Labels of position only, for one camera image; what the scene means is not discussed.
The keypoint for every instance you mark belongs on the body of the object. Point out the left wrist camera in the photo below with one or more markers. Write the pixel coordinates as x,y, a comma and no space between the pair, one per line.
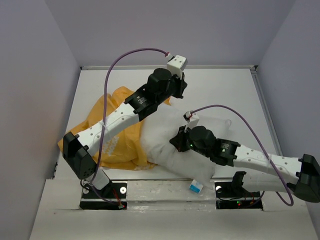
176,64

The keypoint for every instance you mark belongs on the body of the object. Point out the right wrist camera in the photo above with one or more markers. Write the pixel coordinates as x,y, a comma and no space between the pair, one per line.
192,120

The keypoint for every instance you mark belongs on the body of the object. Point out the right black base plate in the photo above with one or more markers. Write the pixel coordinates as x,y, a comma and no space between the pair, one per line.
230,195

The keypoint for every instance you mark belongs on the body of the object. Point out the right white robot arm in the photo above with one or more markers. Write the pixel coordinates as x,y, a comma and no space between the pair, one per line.
258,172

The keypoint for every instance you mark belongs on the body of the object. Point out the white pillow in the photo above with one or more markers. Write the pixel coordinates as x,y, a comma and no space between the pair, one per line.
164,141

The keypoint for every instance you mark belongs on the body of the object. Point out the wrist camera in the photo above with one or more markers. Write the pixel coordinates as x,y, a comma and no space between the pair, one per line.
176,64
192,120

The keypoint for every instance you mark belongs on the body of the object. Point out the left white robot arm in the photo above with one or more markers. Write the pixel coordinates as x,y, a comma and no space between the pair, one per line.
79,149

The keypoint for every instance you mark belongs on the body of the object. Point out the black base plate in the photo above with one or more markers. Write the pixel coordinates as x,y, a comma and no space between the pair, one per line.
112,197
230,195

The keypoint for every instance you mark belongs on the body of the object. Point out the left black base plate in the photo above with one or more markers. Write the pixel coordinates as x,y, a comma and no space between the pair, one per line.
112,197

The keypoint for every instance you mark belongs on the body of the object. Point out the blue white pillow label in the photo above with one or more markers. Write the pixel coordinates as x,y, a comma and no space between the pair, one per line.
196,186

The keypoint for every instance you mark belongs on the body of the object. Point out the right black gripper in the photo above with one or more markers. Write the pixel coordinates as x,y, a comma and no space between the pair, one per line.
178,139

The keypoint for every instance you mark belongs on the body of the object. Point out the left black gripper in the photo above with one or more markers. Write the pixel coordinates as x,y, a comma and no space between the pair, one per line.
181,85

